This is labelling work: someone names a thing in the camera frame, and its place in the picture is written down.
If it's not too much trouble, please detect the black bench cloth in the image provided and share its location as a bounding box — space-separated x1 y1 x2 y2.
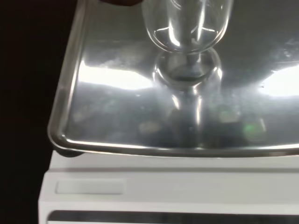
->
0 0 81 224

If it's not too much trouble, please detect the white electronic balance steel pan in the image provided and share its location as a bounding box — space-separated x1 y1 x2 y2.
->
38 0 299 224

